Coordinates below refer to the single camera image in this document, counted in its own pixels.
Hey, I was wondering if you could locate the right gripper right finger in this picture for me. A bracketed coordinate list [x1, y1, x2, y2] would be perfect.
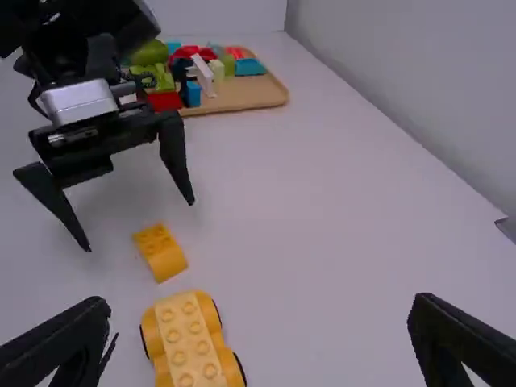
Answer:
[406, 292, 516, 387]

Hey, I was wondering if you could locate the yellow toy brick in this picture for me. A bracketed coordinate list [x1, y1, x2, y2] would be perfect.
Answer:
[131, 222, 189, 285]

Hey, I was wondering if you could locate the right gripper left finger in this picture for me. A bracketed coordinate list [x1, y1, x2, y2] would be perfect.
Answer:
[0, 296, 120, 387]

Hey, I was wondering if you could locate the black cable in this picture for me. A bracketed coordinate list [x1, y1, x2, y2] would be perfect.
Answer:
[120, 64, 159, 90]

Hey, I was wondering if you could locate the pale green toy brick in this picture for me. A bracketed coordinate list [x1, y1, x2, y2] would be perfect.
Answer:
[208, 59, 227, 84]

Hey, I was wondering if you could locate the dark blue toy brick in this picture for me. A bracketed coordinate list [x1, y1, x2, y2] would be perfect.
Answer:
[171, 58, 195, 82]

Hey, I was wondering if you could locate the dark red toy brick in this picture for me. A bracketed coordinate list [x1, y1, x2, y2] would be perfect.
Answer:
[168, 45, 217, 68]

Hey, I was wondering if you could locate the tan tray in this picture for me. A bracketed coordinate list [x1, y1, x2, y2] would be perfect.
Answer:
[120, 40, 290, 119]

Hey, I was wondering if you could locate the white toy brick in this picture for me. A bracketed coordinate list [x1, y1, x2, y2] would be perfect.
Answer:
[189, 53, 219, 99]

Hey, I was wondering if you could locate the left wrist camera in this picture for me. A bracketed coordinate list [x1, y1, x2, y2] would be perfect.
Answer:
[35, 77, 121, 128]

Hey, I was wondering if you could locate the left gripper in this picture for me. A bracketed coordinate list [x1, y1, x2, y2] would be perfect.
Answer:
[11, 104, 198, 253]

